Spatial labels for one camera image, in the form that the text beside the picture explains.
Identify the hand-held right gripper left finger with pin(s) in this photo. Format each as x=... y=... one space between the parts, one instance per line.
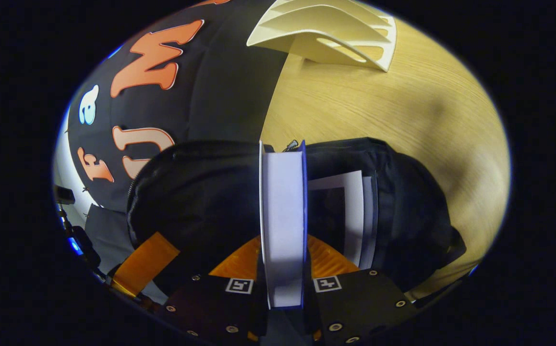
x=211 y=302

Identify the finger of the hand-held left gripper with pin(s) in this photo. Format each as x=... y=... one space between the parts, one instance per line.
x=146 y=264

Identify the blue cover book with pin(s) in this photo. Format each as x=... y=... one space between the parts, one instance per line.
x=283 y=216

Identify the grey portrait cover book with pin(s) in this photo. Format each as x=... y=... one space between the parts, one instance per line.
x=352 y=216

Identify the white bookshelf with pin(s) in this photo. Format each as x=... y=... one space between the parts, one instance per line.
x=307 y=33

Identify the black schoolbag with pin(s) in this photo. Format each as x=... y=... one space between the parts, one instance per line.
x=201 y=197

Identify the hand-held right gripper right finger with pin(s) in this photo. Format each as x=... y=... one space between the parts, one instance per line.
x=359 y=302

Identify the black backdrop cloth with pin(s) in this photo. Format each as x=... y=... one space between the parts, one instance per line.
x=220 y=96

